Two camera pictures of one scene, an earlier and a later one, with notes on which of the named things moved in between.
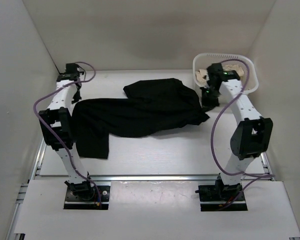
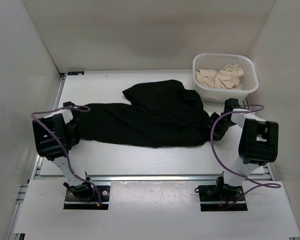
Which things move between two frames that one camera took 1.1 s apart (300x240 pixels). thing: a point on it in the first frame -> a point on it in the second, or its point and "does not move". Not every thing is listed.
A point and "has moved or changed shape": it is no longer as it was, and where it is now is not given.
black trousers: x=154 y=106 has moved or changed shape
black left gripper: x=76 y=98 -> x=72 y=136
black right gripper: x=207 y=105 -> x=218 y=134
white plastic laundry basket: x=244 y=67 does not move
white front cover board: x=162 y=208 does not move
